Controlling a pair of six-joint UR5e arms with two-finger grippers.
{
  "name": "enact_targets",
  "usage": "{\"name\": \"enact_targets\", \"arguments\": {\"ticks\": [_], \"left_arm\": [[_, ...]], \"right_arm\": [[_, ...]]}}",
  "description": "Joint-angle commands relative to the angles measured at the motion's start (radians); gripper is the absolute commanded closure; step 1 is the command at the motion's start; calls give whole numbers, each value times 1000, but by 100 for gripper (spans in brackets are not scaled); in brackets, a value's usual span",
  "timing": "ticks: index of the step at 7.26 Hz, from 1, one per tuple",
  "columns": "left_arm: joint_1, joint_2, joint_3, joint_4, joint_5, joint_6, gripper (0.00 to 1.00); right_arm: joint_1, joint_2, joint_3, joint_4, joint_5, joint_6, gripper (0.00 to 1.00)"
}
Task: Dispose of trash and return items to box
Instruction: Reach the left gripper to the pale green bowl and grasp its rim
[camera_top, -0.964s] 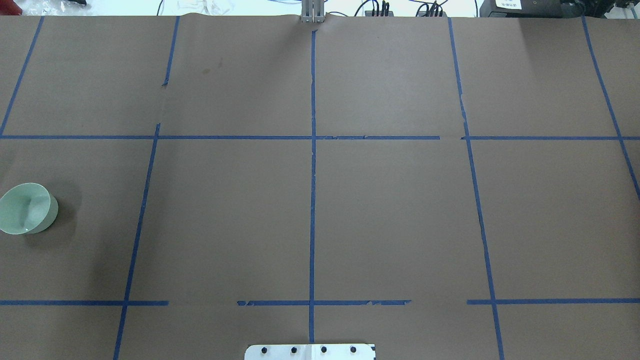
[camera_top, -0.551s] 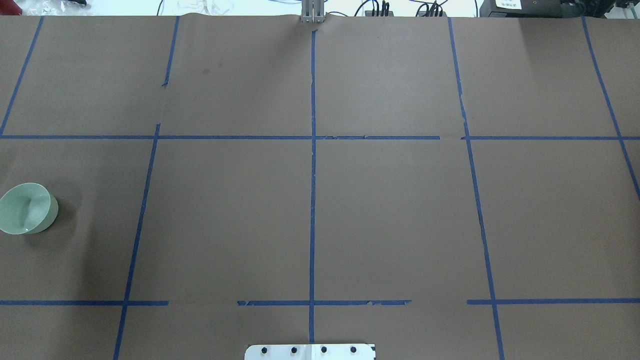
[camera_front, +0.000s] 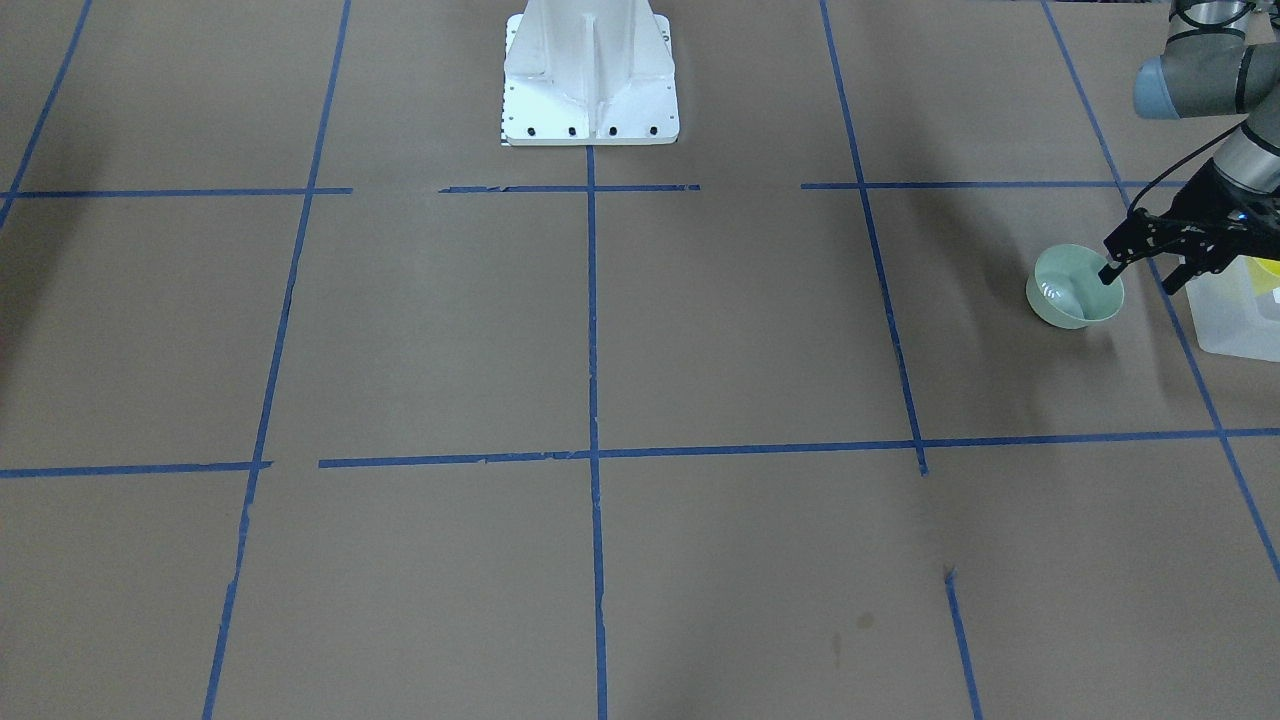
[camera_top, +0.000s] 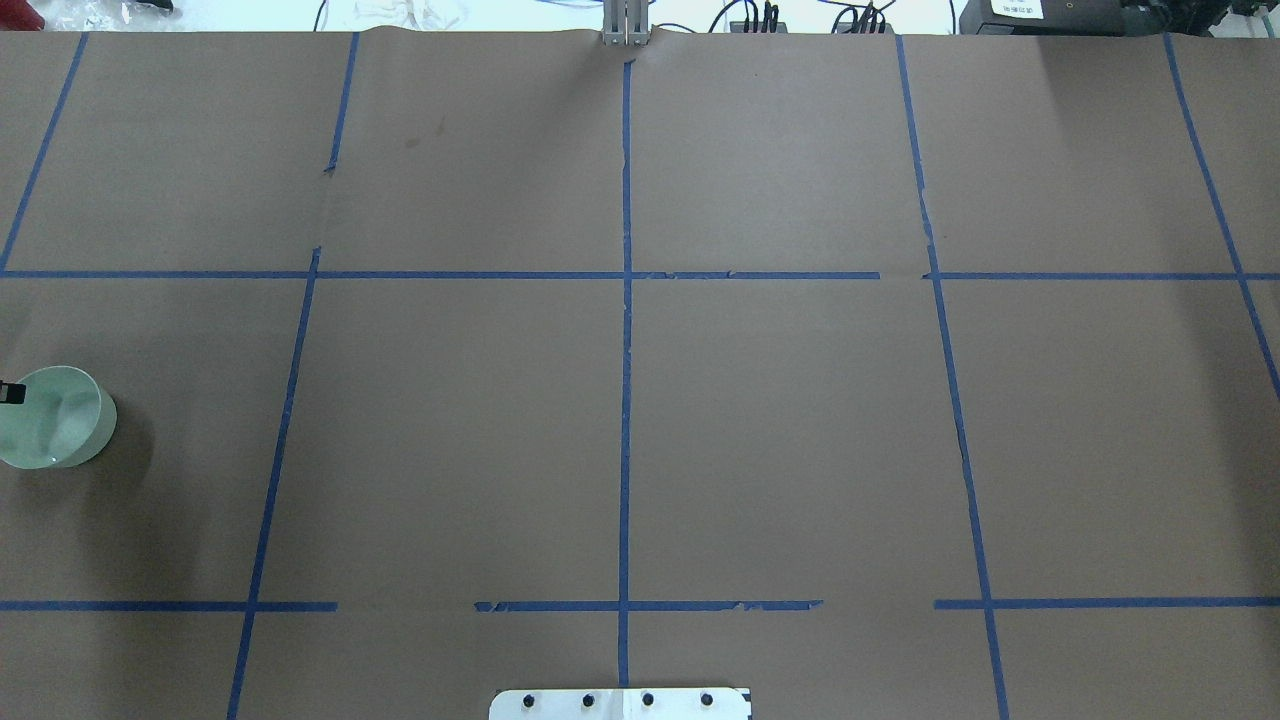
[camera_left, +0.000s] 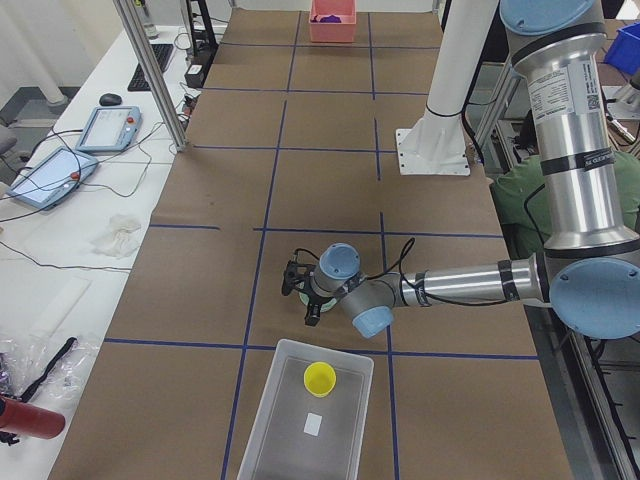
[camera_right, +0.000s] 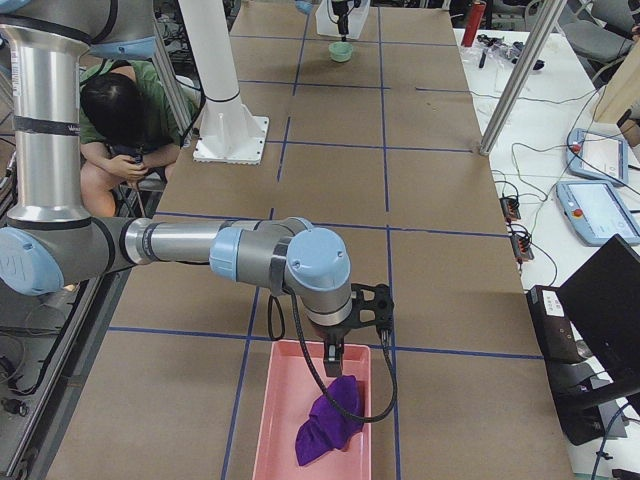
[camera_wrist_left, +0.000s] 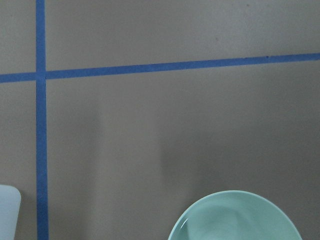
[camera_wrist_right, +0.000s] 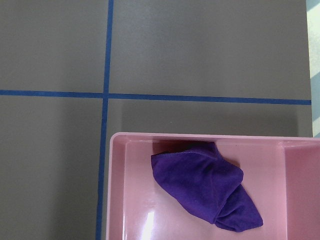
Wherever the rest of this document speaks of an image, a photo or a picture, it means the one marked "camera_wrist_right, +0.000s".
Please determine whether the purple cloth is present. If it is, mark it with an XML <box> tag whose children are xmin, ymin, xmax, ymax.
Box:
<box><xmin>150</xmin><ymin>142</ymin><xmax>264</xmax><ymax>233</ymax></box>

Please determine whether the pink plastic bin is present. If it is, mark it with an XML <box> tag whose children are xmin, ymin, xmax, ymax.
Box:
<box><xmin>105</xmin><ymin>132</ymin><xmax>320</xmax><ymax>240</ymax></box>

